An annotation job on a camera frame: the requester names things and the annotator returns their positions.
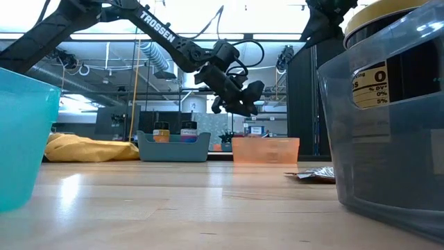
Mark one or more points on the dark grey cabinet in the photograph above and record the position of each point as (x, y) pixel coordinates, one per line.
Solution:
(114, 121)

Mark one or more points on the black-lid orange-label turmeric jar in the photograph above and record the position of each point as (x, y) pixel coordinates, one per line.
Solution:
(161, 133)

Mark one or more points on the small potted plant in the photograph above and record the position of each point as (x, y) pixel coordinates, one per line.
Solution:
(227, 137)

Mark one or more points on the large silver ceiling duct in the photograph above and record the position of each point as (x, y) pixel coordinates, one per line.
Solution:
(69, 83)

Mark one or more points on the yellow-lid dark spice jar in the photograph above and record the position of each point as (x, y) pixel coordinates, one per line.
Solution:
(371, 83)

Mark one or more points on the silver foil packet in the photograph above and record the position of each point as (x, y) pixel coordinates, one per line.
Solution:
(314, 173)

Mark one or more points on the flexible ribbed duct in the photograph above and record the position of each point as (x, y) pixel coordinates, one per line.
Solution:
(154, 55)

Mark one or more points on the blue sign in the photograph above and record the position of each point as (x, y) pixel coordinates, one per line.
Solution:
(256, 130)

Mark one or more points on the orange translucent plastic bin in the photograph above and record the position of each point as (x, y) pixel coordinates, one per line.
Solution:
(265, 151)

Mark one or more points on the grey translucent plastic bin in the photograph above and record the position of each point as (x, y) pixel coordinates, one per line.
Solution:
(388, 173)

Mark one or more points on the black-lid purple-label spice jar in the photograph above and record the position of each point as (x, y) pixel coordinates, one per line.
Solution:
(188, 133)

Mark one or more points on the white cylindrical tank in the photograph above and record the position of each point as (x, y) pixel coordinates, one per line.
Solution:
(189, 81)

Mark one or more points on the black hanging ceiling device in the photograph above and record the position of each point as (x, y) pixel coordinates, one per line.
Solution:
(67, 62)

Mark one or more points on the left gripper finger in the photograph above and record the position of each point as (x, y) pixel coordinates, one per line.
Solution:
(254, 97)
(216, 105)

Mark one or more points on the yellow cloth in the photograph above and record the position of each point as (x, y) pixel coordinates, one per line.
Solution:
(86, 149)

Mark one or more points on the blue-grey plastic bin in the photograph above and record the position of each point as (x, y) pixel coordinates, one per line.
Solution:
(173, 151)

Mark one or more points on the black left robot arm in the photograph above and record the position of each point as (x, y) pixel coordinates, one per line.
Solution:
(156, 29)

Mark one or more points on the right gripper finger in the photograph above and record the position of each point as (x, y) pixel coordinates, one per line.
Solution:
(322, 29)

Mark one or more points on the teal plastic bin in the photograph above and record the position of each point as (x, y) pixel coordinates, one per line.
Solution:
(24, 139)

